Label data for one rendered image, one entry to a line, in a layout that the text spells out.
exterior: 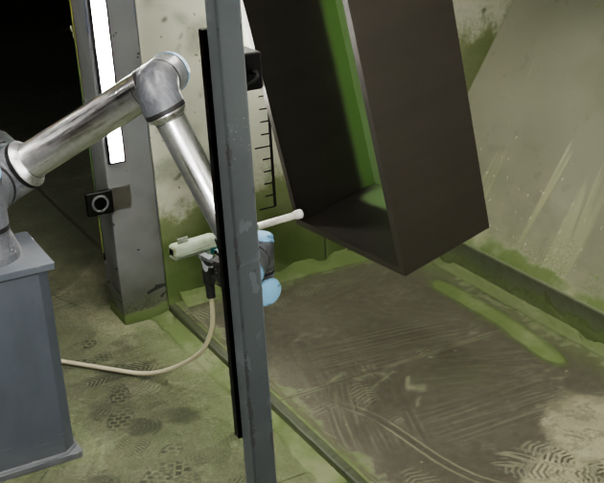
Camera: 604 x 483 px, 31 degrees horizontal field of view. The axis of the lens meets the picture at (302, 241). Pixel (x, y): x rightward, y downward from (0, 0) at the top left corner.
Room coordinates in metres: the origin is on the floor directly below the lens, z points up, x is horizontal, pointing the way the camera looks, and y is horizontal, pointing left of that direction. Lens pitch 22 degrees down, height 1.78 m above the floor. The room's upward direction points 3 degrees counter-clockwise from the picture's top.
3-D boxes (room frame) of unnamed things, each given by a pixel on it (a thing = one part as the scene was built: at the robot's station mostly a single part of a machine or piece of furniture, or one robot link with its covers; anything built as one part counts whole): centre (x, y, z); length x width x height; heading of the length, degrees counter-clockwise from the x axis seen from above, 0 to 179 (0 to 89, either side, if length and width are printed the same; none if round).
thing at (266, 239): (2.92, 0.13, 0.59); 0.12 x 0.09 x 0.12; 170
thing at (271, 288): (2.94, 0.14, 0.48); 0.12 x 0.09 x 0.10; 34
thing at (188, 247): (3.25, 0.20, 0.46); 0.49 x 0.05 x 0.23; 122
